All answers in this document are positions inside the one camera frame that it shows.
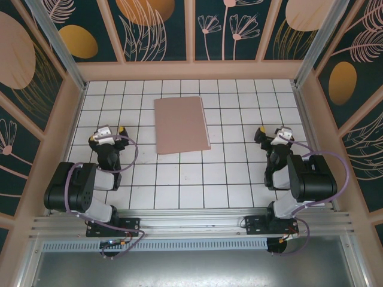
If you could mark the brown paper folder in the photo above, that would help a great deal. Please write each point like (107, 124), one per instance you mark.
(179, 125)

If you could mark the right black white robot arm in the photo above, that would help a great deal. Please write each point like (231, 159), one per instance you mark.
(314, 179)

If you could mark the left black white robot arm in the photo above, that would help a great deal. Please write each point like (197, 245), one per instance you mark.
(63, 191)

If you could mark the small circuit board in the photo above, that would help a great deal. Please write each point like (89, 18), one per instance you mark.
(112, 242)

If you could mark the grey metal sheet tray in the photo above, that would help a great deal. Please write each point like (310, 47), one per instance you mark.
(191, 269)

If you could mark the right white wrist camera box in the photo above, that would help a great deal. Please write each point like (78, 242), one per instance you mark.
(282, 133)

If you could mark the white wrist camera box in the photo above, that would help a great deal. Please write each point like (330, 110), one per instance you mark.
(103, 131)
(282, 133)

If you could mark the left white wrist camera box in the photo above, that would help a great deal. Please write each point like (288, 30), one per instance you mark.
(103, 131)

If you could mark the aluminium side rail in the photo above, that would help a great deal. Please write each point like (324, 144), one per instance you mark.
(76, 113)
(302, 113)

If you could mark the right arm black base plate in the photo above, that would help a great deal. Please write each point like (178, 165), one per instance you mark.
(254, 225)

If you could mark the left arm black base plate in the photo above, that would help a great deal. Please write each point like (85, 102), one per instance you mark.
(128, 225)

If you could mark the aluminium corner post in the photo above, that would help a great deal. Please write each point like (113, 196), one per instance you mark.
(316, 45)
(60, 45)

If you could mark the aluminium front rail frame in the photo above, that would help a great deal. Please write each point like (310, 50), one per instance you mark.
(191, 222)

